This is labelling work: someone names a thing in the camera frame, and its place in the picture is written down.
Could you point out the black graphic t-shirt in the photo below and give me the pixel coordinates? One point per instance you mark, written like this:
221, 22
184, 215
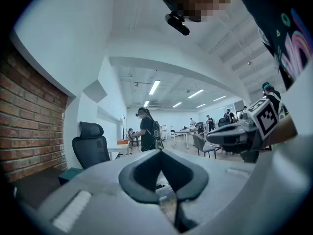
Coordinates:
276, 13

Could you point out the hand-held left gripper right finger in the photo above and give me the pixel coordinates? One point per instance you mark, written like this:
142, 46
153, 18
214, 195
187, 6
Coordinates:
215, 180

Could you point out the white table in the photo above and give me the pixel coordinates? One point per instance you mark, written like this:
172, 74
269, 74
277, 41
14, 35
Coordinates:
185, 132
117, 148

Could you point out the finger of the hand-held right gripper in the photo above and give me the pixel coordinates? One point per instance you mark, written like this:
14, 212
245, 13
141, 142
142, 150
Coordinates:
225, 136

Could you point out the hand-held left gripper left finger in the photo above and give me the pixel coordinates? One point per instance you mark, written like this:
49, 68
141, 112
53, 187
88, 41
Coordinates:
97, 204

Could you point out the grey wall panel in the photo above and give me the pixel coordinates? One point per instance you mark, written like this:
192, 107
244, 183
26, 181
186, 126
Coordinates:
95, 90

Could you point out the group of ceiling light strips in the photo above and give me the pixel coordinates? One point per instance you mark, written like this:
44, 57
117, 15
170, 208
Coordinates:
154, 87

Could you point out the person's right forearm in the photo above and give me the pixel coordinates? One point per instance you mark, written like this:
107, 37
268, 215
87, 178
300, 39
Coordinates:
283, 131

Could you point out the black head-mounted camera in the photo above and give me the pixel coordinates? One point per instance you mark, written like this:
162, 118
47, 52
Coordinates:
178, 23

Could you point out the grey chair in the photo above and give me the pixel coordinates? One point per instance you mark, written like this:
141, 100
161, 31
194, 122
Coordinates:
200, 143

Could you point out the black mesh office chair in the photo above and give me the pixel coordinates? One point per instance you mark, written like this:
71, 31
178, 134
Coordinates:
90, 148

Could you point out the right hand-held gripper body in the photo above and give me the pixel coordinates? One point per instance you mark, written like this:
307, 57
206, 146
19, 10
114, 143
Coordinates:
265, 119

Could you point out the orange box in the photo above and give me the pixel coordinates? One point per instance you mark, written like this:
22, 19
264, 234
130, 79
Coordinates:
122, 141

